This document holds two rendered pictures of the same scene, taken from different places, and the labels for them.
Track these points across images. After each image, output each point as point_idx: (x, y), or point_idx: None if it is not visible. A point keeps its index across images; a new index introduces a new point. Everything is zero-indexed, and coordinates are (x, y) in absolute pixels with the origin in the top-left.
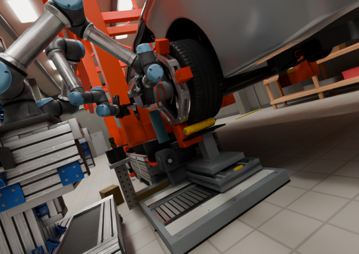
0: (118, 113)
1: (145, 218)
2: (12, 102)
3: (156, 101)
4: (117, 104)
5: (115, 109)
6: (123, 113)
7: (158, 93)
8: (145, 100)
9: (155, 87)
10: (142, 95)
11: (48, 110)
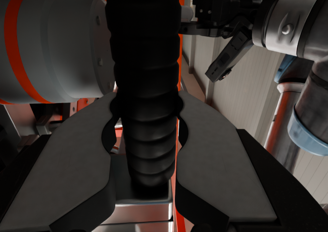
0: None
1: None
2: None
3: None
4: (243, 48)
5: (311, 25)
6: None
7: (10, 48)
8: (143, 25)
9: (30, 88)
10: (162, 95)
11: None
